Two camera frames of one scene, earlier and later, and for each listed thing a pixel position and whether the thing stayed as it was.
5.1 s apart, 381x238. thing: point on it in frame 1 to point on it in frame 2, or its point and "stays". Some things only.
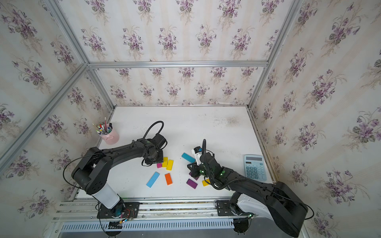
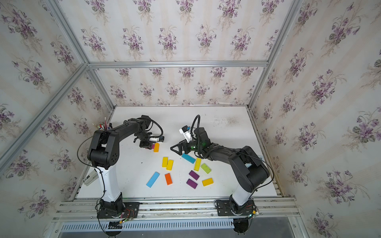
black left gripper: [160, 160] to [147, 145]
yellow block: [165, 162] stays
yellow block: [169, 165] stays
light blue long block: [153, 179] stays
